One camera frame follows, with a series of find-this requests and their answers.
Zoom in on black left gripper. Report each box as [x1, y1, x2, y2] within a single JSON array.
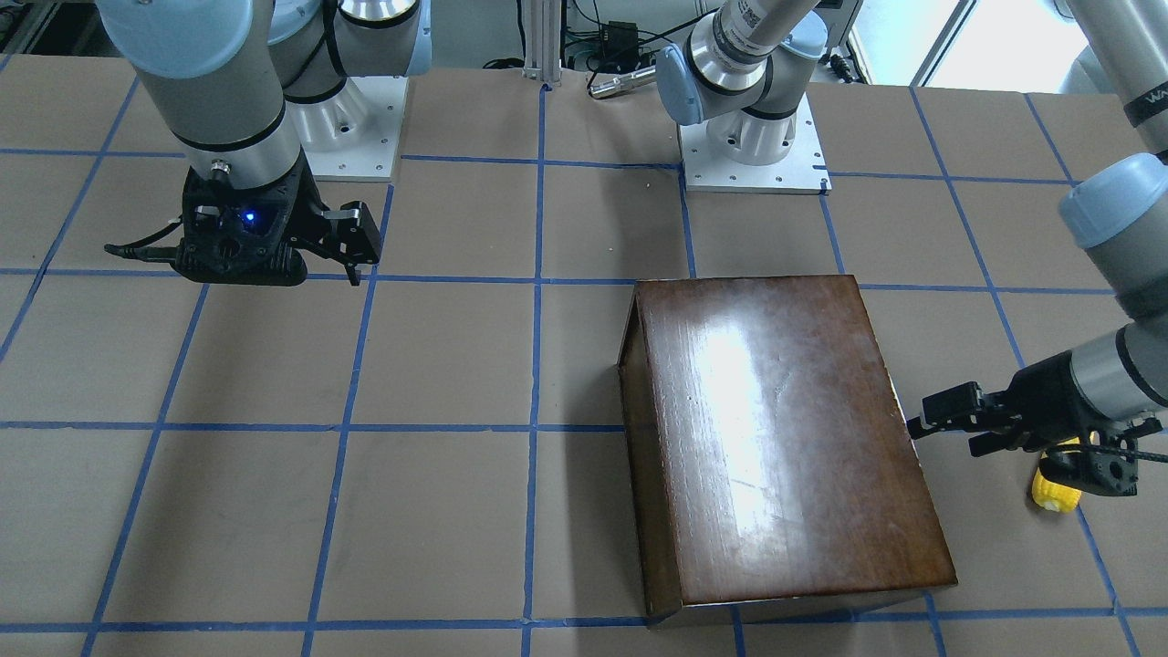
[[906, 350, 1094, 457]]

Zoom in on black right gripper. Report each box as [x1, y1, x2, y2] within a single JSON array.
[[181, 152, 382, 288]]

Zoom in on yellow corn cob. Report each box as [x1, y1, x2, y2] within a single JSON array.
[[1029, 452, 1083, 513]]

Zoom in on dark brown wooden cabinet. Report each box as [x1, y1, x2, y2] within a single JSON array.
[[617, 275, 958, 628]]

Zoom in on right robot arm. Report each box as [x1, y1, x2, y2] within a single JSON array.
[[97, 1, 433, 288]]

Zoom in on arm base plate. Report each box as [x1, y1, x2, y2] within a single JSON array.
[[677, 96, 833, 194], [287, 78, 410, 184]]

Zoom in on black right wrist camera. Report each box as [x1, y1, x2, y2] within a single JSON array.
[[103, 205, 308, 288]]

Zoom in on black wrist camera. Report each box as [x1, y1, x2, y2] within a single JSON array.
[[103, 205, 308, 288], [1038, 416, 1164, 496]]

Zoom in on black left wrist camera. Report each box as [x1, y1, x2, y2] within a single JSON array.
[[1038, 416, 1164, 496]]

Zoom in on aluminium frame post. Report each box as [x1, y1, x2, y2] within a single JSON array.
[[520, 0, 564, 90]]

